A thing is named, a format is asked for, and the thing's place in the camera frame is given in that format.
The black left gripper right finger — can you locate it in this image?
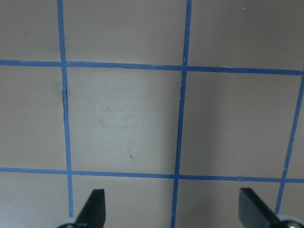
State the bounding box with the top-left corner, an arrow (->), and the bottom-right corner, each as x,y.
238,188 -> 281,228

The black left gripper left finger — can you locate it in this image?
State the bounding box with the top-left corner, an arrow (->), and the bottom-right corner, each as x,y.
74,189 -> 106,228

